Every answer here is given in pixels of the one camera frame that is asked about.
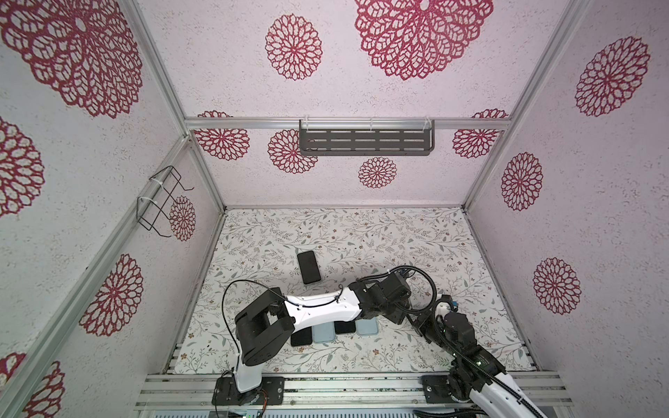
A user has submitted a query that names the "light blue phone case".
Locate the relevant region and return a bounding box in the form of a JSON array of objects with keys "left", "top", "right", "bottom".
[
  {"left": 311, "top": 322, "right": 336, "bottom": 344},
  {"left": 355, "top": 319, "right": 379, "bottom": 336}
]

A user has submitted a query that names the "black phone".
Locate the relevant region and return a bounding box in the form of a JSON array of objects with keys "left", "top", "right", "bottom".
[{"left": 290, "top": 327, "right": 313, "bottom": 348}]

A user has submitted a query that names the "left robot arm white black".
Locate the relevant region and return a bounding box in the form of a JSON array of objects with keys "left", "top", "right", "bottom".
[{"left": 233, "top": 272, "right": 411, "bottom": 394}]

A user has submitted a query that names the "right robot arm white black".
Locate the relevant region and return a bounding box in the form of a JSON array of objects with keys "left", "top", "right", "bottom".
[{"left": 411, "top": 311, "right": 545, "bottom": 417}]

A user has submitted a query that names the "dark metal wall shelf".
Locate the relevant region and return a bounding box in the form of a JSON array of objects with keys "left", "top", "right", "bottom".
[{"left": 298, "top": 120, "right": 435, "bottom": 157}]

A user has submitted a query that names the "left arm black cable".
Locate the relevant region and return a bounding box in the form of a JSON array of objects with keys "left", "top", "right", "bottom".
[{"left": 220, "top": 265, "right": 439, "bottom": 367}]

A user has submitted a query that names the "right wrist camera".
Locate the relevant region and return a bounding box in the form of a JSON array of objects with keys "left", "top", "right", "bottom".
[{"left": 434, "top": 294, "right": 459, "bottom": 317}]

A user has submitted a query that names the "black wire wall rack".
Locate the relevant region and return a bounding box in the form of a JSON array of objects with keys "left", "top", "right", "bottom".
[{"left": 135, "top": 165, "right": 197, "bottom": 242}]

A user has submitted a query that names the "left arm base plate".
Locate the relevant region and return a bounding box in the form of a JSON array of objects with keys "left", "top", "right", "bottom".
[{"left": 212, "top": 376, "right": 285, "bottom": 407}]

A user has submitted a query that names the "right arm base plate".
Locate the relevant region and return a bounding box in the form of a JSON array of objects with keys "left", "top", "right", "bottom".
[{"left": 420, "top": 374, "right": 470, "bottom": 404}]

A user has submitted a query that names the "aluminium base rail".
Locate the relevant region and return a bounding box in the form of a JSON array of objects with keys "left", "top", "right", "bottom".
[{"left": 132, "top": 372, "right": 574, "bottom": 412}]

